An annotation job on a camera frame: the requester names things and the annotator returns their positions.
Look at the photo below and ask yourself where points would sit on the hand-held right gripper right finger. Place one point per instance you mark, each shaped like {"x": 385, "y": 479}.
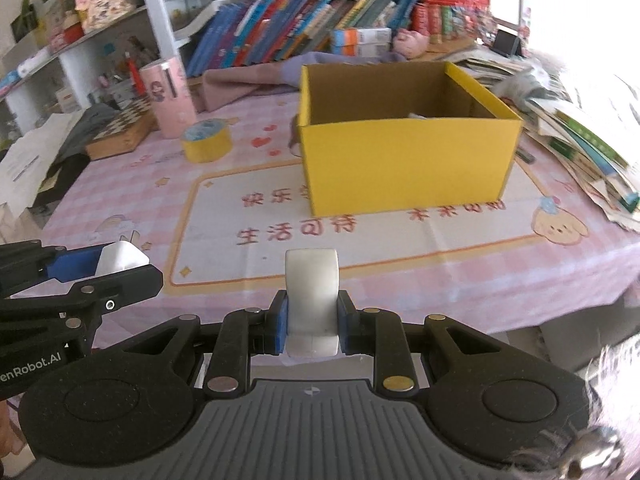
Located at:
{"x": 346, "y": 325}

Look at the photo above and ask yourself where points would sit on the lavender cloth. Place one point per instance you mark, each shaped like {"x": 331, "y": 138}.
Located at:
{"x": 320, "y": 60}

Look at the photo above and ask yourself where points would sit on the white paper sheet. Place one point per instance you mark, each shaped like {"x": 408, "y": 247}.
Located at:
{"x": 30, "y": 160}

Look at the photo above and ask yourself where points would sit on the wooden chessboard box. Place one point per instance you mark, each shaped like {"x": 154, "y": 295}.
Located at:
{"x": 122, "y": 132}

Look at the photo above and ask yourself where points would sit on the brown paper envelope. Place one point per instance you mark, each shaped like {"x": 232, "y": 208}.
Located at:
{"x": 450, "y": 46}

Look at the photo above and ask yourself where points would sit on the dusty pink cloth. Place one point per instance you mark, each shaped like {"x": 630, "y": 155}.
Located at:
{"x": 235, "y": 87}

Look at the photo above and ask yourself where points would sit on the row of colourful books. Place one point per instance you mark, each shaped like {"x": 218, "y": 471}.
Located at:
{"x": 280, "y": 30}

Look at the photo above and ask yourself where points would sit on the yellow tape roll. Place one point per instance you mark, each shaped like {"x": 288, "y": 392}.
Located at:
{"x": 205, "y": 147}

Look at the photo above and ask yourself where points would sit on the pink pig plush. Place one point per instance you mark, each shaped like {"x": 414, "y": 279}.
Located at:
{"x": 410, "y": 42}

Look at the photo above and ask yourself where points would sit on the grey plastic bag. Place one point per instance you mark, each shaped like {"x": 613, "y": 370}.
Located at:
{"x": 525, "y": 82}

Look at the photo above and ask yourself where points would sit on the large white charger adapter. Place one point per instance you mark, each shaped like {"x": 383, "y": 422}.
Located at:
{"x": 311, "y": 300}

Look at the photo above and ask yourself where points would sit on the dark grey cloth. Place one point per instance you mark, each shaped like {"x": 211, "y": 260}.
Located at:
{"x": 85, "y": 130}

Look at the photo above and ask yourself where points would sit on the pile of books and papers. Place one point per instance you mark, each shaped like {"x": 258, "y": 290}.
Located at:
{"x": 590, "y": 160}

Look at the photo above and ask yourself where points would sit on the red and green book set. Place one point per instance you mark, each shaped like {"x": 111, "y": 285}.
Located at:
{"x": 440, "y": 20}

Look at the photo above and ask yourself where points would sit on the orange and white carton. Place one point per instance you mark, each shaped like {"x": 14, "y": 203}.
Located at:
{"x": 367, "y": 50}
{"x": 362, "y": 36}

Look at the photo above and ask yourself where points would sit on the green cover workbook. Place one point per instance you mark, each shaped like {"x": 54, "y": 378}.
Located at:
{"x": 590, "y": 142}

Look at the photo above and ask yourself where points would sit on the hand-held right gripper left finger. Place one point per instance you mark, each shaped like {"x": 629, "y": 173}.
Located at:
{"x": 280, "y": 325}

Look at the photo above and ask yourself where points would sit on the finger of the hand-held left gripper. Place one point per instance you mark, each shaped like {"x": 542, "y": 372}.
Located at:
{"x": 125, "y": 285}
{"x": 75, "y": 262}

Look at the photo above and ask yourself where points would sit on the yellow cardboard box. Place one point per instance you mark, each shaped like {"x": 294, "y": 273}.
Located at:
{"x": 400, "y": 165}

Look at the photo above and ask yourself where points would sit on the colourful acrylic figure stand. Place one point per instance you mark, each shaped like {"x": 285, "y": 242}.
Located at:
{"x": 482, "y": 27}

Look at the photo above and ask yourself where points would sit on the white desk bookshelf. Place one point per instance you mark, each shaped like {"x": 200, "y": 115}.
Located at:
{"x": 155, "y": 20}

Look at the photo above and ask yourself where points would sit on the small black phone stand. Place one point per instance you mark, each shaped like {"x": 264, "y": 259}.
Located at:
{"x": 507, "y": 44}

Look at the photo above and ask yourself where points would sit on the desk pen holder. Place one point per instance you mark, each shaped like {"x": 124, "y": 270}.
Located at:
{"x": 125, "y": 75}

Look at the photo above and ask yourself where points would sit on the pink tumbler bottle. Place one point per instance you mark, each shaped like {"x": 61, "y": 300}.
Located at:
{"x": 170, "y": 105}

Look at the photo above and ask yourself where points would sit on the pink checked printed tablecloth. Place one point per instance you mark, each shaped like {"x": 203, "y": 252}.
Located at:
{"x": 225, "y": 195}

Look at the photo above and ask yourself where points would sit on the potted green plant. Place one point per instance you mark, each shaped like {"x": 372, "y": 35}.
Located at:
{"x": 30, "y": 15}

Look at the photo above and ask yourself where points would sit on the small white charger plug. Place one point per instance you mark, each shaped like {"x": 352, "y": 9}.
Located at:
{"x": 122, "y": 257}

